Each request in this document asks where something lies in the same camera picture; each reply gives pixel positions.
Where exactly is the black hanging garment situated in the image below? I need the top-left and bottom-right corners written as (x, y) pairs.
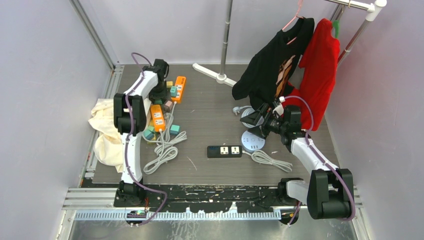
top-left (231, 18), bottom-right (315, 110)

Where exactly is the teal plug adapter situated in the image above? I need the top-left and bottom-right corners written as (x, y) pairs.
top-left (143, 129), bottom-right (155, 141)

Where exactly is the red hanging garment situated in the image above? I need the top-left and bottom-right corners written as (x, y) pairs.
top-left (282, 18), bottom-right (340, 131)

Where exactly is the round blue power socket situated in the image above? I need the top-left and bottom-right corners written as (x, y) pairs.
top-left (241, 130), bottom-right (265, 153)

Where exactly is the cream cloth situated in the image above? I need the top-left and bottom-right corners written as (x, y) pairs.
top-left (88, 98), bottom-right (124, 173)

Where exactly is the white bundled cable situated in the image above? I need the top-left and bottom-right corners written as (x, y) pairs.
top-left (142, 130), bottom-right (179, 175)

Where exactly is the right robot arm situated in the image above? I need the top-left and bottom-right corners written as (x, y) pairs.
top-left (240, 103), bottom-right (356, 221)

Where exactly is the grey cable of black strip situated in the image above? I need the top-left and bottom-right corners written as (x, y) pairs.
top-left (241, 149), bottom-right (294, 173)

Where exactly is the orange power strip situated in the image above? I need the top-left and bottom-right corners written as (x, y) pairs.
top-left (150, 104), bottom-right (166, 132)
top-left (171, 76), bottom-right (187, 104)

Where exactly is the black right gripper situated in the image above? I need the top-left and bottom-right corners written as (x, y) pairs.
top-left (240, 102), bottom-right (288, 140)

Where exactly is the black power strip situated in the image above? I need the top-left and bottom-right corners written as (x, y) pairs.
top-left (206, 145), bottom-right (243, 159)

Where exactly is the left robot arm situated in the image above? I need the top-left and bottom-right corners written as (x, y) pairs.
top-left (113, 58), bottom-right (169, 207)

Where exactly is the white clothes rack stand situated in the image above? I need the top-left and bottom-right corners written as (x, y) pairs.
top-left (192, 0), bottom-right (238, 88)

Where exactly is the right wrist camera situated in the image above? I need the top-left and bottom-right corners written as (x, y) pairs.
top-left (272, 96), bottom-right (286, 118)

